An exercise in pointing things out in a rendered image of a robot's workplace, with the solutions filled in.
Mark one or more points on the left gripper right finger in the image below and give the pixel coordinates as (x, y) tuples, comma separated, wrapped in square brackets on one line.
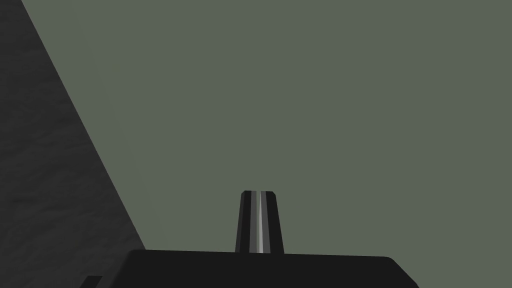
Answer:
[(271, 224)]

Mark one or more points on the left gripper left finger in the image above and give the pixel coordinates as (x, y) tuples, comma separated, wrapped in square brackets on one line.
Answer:
[(247, 224)]

